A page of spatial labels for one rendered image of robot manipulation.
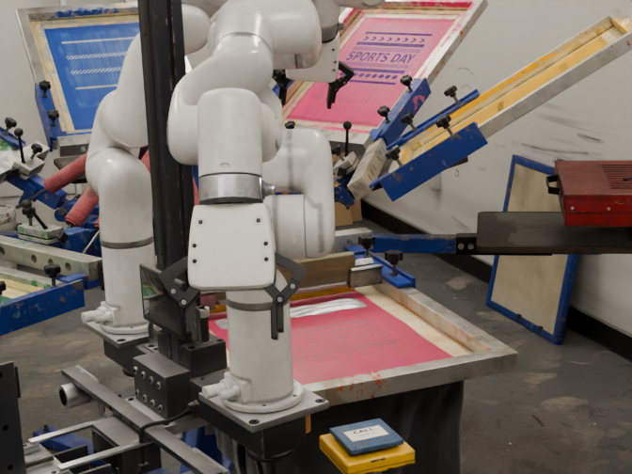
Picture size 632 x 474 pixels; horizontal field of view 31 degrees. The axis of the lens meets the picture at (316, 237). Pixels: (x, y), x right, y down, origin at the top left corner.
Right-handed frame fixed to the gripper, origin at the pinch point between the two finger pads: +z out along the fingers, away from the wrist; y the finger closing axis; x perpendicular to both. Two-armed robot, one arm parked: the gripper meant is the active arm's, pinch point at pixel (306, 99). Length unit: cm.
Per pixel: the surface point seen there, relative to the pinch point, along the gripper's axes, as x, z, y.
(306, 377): 33, 45, -4
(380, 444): 64, 27, -13
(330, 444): 61, 32, -5
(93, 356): -171, 255, 54
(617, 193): -47, 52, -94
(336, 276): -14, 59, -16
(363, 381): 42, 35, -13
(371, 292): -15, 64, -25
